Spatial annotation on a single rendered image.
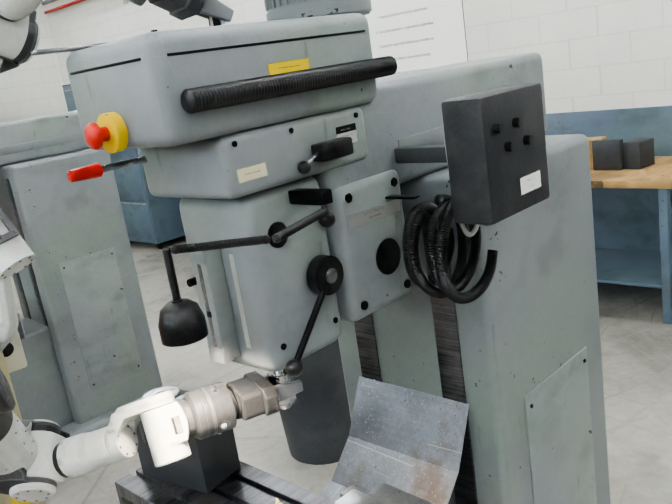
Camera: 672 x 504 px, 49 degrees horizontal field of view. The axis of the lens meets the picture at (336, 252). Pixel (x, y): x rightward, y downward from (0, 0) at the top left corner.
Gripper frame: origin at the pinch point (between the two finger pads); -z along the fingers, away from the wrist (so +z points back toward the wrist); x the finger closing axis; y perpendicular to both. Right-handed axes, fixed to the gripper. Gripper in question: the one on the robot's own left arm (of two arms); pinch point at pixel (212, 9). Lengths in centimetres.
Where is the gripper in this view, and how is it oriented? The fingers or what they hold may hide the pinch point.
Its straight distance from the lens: 129.4
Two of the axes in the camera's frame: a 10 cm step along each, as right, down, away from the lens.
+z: -8.2, -2.6, -5.1
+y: 3.0, -9.5, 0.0
